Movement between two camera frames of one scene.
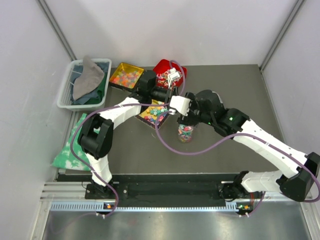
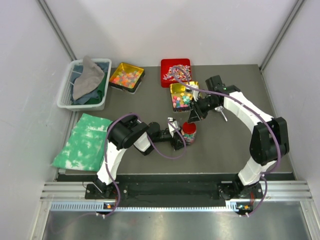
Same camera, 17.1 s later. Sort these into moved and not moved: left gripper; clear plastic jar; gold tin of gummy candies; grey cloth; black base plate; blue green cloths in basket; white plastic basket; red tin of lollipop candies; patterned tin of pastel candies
Moved: patterned tin of pastel candies; left gripper; clear plastic jar; red tin of lollipop candies
Not moved: grey cloth; gold tin of gummy candies; blue green cloths in basket; black base plate; white plastic basket
